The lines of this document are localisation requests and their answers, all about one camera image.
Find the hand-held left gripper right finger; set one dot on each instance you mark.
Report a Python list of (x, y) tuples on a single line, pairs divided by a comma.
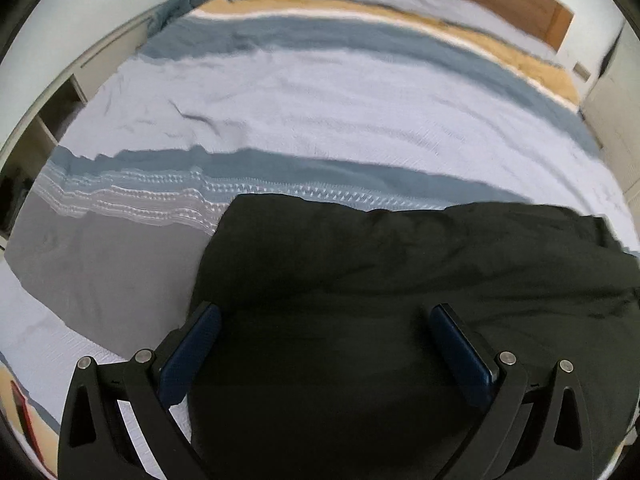
[(460, 357)]

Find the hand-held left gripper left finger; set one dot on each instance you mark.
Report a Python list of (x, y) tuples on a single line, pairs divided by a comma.
[(192, 355)]

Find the black puffer jacket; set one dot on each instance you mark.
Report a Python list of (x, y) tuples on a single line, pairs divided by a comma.
[(350, 285)]

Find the white low shelf unit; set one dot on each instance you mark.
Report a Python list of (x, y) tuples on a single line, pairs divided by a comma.
[(55, 110)]

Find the bed with striped duvet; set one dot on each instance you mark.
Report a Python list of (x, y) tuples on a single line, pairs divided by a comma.
[(325, 100)]

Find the white wardrobe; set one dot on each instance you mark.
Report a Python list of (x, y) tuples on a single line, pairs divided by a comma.
[(612, 90)]

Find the blue crumpled cloth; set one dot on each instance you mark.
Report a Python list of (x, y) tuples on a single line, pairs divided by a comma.
[(172, 7)]

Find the wall socket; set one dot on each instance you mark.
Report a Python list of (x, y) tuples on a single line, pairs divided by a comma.
[(581, 71)]

